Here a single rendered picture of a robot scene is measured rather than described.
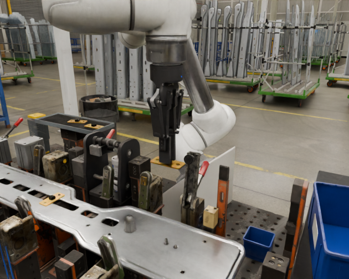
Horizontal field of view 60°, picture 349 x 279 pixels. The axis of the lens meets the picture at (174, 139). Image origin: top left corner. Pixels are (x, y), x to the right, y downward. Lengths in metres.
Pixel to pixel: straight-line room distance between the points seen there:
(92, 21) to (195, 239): 0.62
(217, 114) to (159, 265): 0.85
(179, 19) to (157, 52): 0.08
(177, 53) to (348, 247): 0.65
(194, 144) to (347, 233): 0.78
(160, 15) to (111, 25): 0.10
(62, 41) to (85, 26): 4.22
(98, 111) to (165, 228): 3.04
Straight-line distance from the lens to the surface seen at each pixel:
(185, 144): 1.46
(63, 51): 4.85
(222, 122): 1.49
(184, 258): 0.84
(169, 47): 0.64
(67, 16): 0.62
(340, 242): 0.94
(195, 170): 0.90
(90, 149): 1.15
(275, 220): 1.56
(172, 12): 0.63
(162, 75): 0.65
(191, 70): 1.32
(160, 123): 0.67
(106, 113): 3.88
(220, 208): 0.92
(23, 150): 1.41
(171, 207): 1.41
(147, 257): 0.85
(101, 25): 0.63
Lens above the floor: 1.56
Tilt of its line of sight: 20 degrees down
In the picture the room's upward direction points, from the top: straight up
